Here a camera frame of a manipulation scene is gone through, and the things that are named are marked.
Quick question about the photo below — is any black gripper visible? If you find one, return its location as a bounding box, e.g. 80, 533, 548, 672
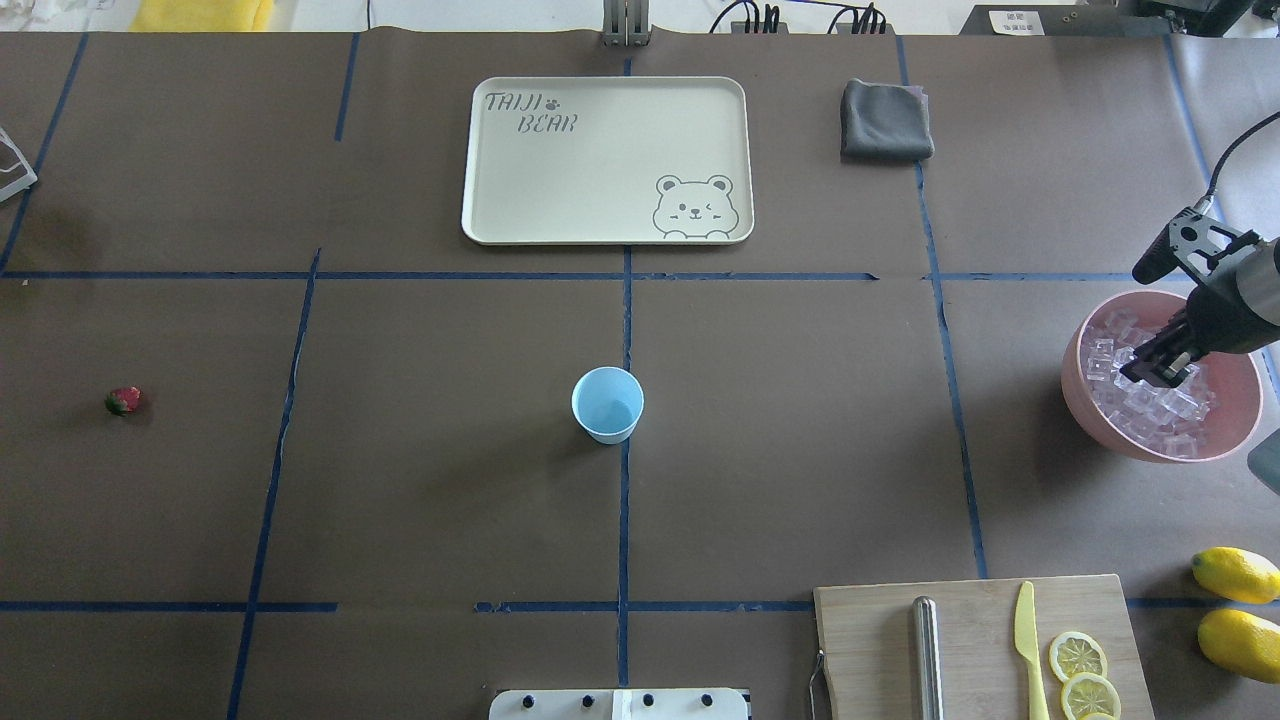
1121, 208, 1263, 388

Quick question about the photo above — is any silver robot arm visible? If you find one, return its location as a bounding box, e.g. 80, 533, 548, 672
1121, 201, 1279, 388

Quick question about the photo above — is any clear ice cubes pile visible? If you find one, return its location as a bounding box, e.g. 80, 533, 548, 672
1078, 307, 1219, 459

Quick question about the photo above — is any light blue cup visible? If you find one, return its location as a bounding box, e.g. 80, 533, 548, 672
570, 366, 645, 445

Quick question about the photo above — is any white cup rack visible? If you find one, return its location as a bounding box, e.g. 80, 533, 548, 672
0, 128, 38, 202

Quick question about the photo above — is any pink bowl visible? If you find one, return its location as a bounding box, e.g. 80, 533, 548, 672
1059, 291, 1272, 464

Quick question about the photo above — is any black power strip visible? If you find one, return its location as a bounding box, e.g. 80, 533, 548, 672
959, 3, 1172, 37

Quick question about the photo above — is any lemon nearer bowl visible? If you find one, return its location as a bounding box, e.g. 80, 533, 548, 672
1190, 546, 1279, 605

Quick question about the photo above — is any grey folded cloth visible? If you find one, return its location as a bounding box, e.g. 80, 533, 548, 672
840, 78, 934, 163

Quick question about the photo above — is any lemon farther from bowl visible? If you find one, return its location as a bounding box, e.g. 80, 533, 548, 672
1197, 609, 1279, 684

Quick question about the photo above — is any yellow plastic knife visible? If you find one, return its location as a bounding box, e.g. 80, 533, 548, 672
1012, 582, 1050, 720

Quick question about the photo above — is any lemon slice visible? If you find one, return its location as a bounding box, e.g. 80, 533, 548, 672
1059, 673, 1123, 719
1047, 630, 1108, 684

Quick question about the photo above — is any wooden cutting board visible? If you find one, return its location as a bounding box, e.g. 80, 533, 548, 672
814, 574, 1155, 719

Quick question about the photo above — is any steel muddler rod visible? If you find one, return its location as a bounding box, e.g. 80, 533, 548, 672
911, 596, 945, 719

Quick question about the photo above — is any cream bear tray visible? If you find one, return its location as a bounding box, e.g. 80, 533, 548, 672
460, 76, 755, 246

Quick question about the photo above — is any yellow cloth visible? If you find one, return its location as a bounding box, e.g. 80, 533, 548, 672
128, 1, 275, 33

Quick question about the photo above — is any red strawberry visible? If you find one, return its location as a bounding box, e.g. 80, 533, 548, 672
104, 386, 145, 416

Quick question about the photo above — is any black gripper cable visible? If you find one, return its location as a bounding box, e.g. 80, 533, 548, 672
1204, 110, 1280, 217

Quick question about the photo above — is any aluminium frame post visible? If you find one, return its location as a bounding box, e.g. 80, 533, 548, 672
602, 0, 652, 47

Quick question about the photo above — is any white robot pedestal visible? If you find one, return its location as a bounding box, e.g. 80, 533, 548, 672
488, 687, 753, 719

